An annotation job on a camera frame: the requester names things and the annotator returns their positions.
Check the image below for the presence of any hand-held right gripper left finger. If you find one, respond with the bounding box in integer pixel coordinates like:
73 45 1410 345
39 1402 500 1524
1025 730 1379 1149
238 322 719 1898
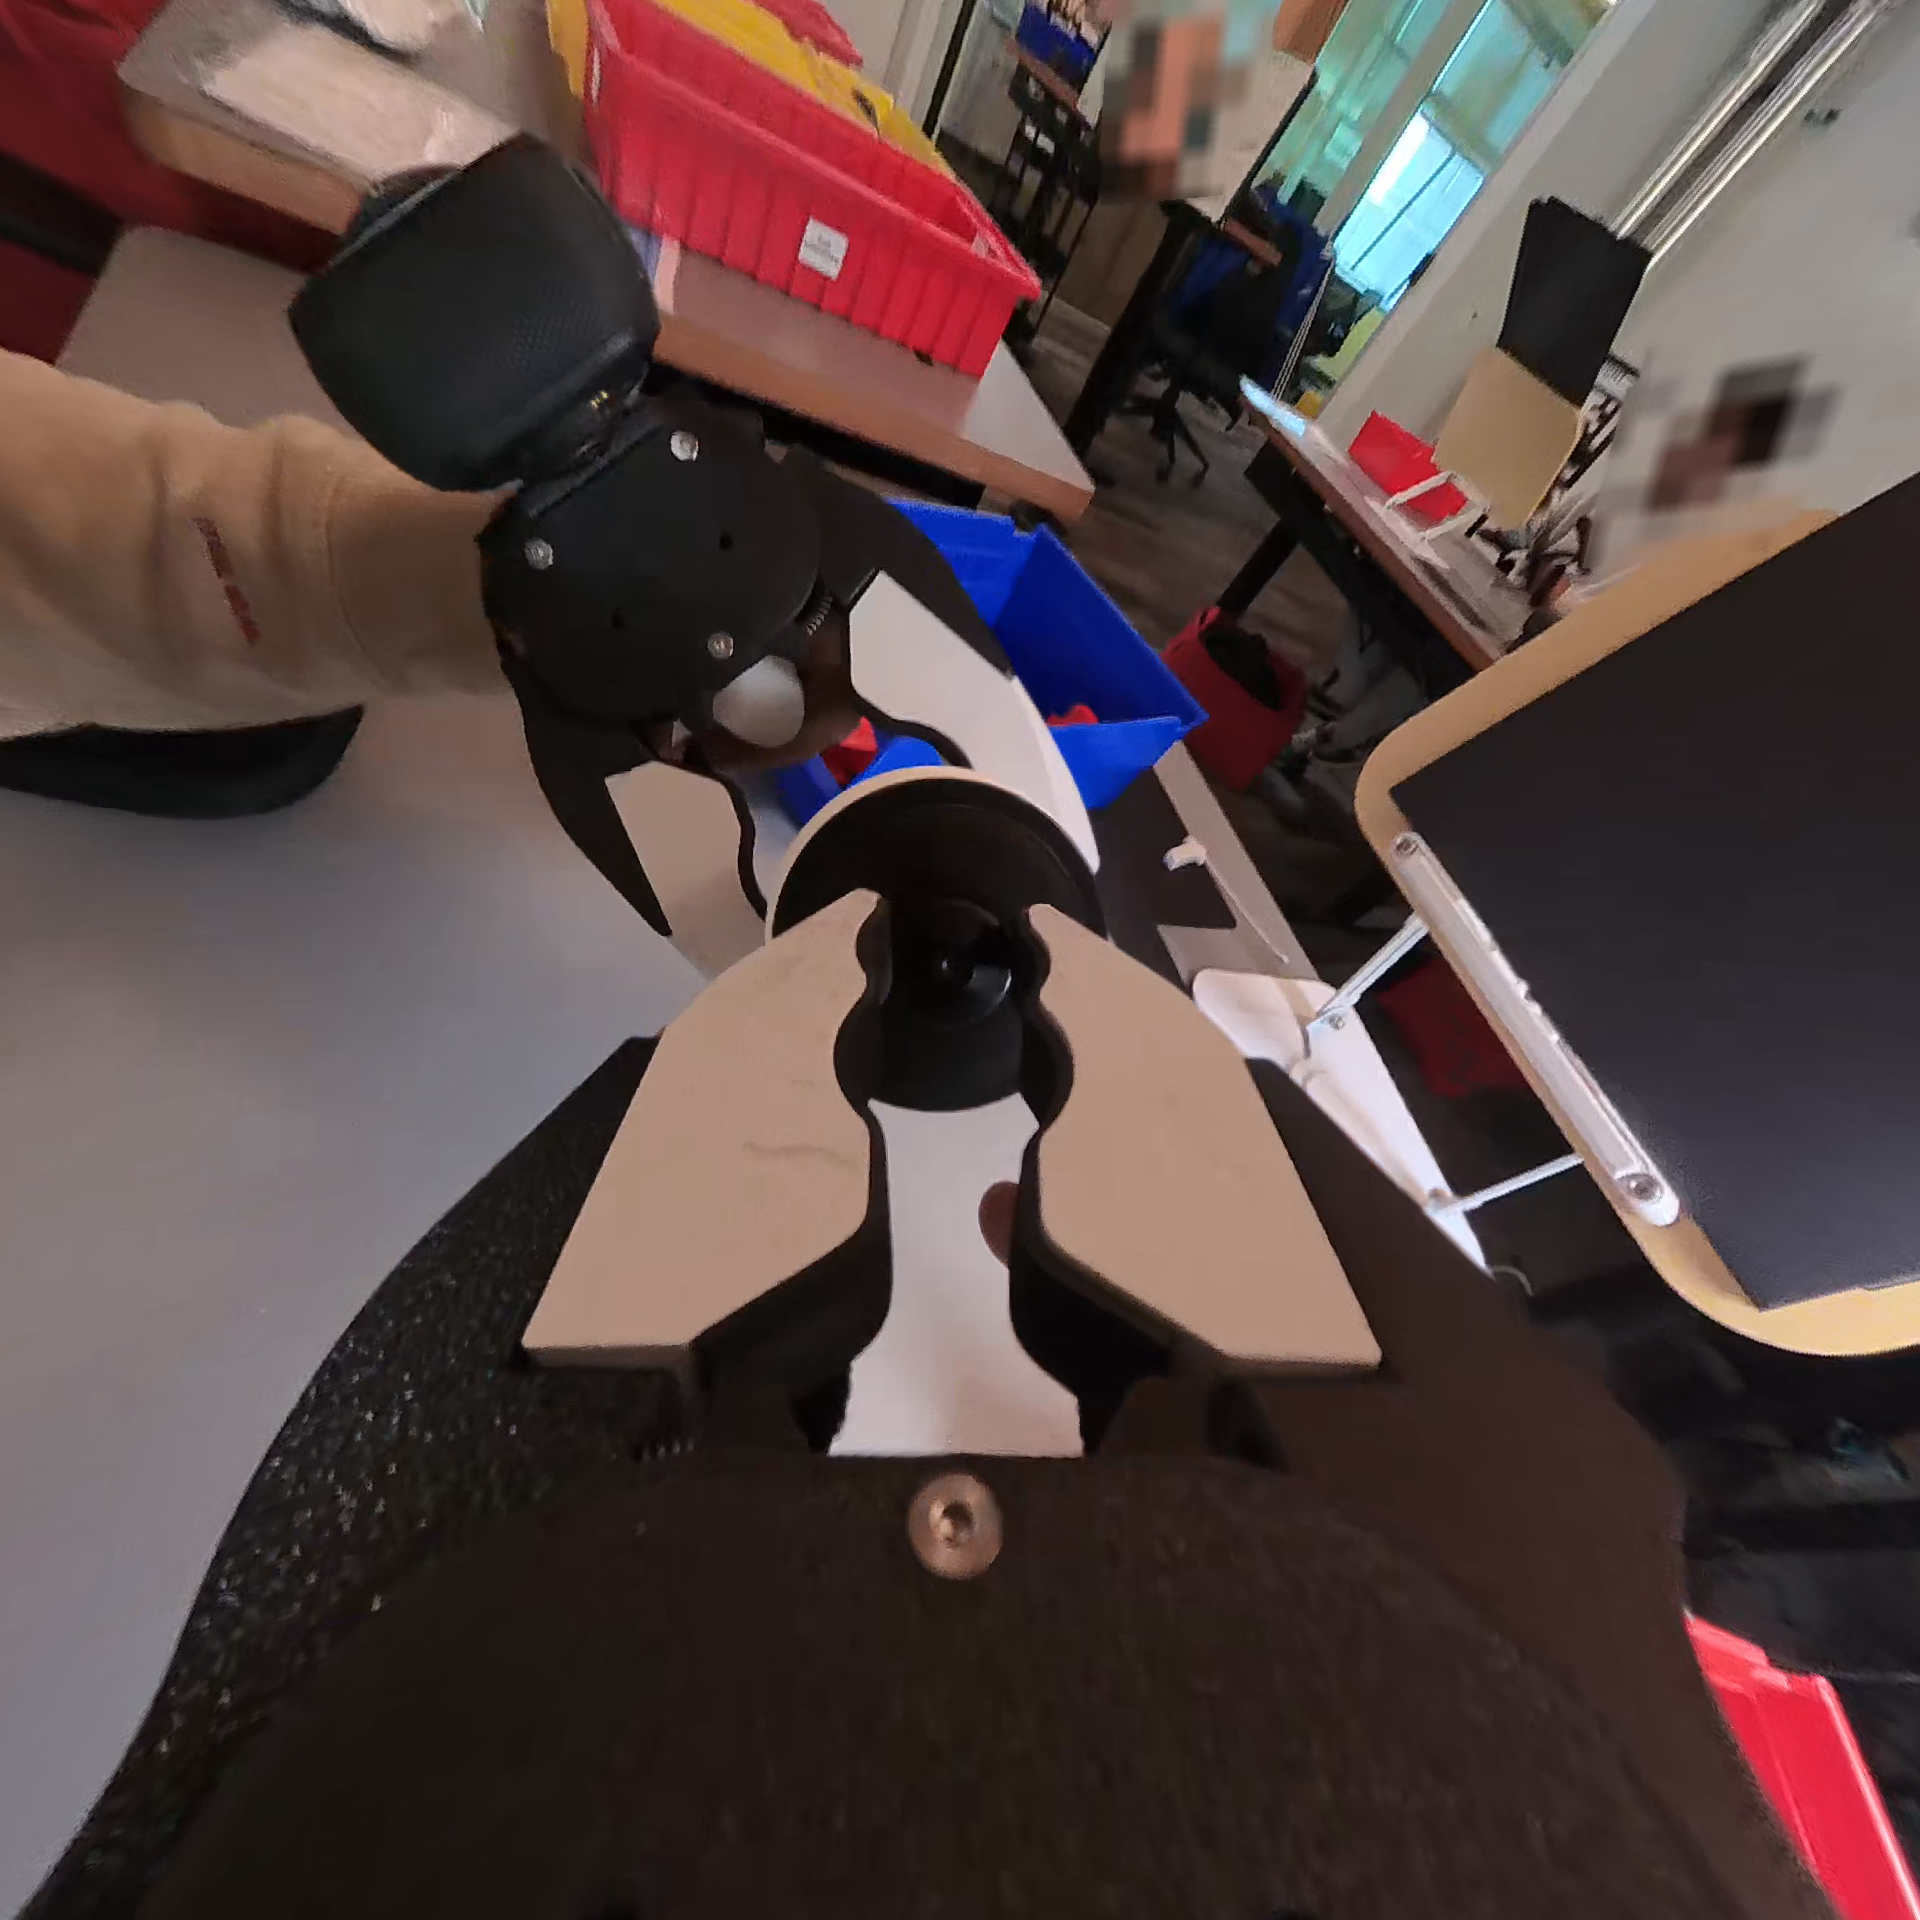
522 892 890 1375

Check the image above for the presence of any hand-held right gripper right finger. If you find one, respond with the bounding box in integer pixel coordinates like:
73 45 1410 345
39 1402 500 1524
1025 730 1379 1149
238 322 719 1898
1014 908 1386 1375

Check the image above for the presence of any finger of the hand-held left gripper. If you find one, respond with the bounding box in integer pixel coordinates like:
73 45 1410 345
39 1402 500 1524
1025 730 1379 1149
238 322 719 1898
844 573 1106 903
604 756 776 981

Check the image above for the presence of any blue plastic bin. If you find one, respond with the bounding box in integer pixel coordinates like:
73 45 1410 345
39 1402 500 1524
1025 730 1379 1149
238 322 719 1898
777 497 1209 831

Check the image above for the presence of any white bottle with black cap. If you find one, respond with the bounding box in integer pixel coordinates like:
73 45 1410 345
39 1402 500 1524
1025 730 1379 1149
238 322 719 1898
767 765 1110 1115

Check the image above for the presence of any red plastic bin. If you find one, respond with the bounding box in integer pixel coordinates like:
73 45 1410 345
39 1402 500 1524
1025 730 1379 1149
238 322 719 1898
1688 1612 1920 1920

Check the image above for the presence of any person's left forearm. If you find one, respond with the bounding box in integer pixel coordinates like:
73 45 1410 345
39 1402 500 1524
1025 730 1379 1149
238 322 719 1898
0 349 515 748

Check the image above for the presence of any red bin on floor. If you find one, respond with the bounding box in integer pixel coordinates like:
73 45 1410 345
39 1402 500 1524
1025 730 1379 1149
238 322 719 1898
1162 603 1311 793

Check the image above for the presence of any large red crate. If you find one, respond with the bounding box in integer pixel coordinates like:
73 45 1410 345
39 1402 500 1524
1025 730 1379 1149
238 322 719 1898
584 0 1046 379

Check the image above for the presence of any wooden desk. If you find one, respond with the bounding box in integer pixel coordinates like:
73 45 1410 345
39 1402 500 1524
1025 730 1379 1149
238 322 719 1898
1241 381 1593 677

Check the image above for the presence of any red tray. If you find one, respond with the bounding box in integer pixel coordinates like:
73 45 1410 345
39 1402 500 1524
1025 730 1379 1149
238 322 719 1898
1346 412 1475 522

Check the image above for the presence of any black chair armrest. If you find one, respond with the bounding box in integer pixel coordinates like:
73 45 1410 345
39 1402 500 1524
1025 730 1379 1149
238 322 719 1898
0 705 367 820

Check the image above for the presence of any silver foil bag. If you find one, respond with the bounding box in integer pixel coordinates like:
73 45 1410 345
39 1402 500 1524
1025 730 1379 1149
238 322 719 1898
119 0 519 169

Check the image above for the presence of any tan wooden board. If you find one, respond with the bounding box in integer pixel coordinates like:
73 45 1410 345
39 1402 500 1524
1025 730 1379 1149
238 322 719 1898
1431 348 1586 530

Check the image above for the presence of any black flared panel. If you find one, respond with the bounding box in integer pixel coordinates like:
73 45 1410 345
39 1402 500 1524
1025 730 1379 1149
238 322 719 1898
1499 194 1655 410

